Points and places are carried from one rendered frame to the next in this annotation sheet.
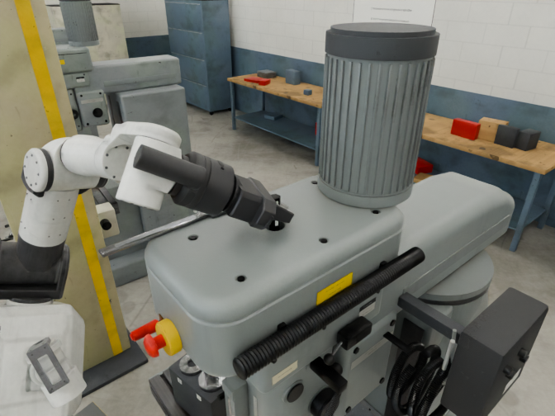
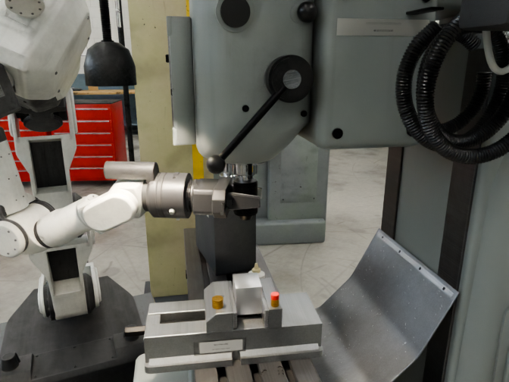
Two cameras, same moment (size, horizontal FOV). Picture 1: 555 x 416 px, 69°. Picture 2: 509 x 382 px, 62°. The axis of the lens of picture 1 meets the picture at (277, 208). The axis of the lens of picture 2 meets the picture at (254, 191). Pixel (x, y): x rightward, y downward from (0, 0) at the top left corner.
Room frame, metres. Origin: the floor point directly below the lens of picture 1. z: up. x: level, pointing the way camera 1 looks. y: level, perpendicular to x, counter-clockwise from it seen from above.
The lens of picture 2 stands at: (-0.04, -0.39, 1.48)
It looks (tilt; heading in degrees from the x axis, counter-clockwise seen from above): 17 degrees down; 29
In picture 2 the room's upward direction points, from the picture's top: straight up
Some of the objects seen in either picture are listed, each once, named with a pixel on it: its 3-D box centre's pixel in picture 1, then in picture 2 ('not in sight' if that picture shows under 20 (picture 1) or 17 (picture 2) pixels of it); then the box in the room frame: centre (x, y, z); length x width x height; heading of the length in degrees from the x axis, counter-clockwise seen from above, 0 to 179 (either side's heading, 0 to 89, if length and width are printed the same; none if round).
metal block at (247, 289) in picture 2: not in sight; (246, 293); (0.63, 0.00, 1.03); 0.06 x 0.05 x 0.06; 37
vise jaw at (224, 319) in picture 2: not in sight; (219, 305); (0.60, 0.04, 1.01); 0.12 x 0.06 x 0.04; 37
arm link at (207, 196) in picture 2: not in sight; (198, 197); (0.60, 0.09, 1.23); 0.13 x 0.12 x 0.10; 25
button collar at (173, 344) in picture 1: (168, 337); not in sight; (0.49, 0.18, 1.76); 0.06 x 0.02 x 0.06; 40
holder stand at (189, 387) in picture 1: (204, 390); (223, 225); (0.94, 0.26, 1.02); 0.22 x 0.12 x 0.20; 50
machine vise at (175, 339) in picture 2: not in sight; (232, 318); (0.61, 0.02, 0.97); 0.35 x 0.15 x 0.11; 127
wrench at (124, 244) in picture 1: (168, 227); not in sight; (0.62, 0.20, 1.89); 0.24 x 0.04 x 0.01; 131
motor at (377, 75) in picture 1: (372, 114); not in sight; (0.80, -0.19, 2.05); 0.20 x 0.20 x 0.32
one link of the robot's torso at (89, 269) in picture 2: not in sight; (70, 289); (0.85, 0.87, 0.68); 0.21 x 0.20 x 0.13; 52
